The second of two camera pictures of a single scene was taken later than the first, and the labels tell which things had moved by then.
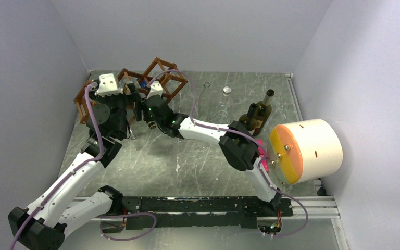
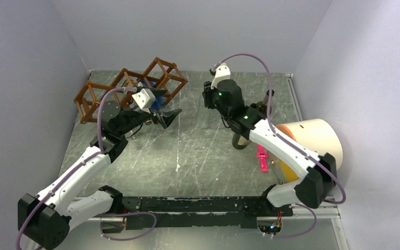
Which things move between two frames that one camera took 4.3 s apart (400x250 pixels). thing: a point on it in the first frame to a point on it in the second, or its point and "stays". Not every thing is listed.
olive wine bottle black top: x=264 y=110 stays
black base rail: x=201 y=212 stays
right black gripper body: x=141 y=105 to x=211 y=99
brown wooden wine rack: x=170 y=73 stays
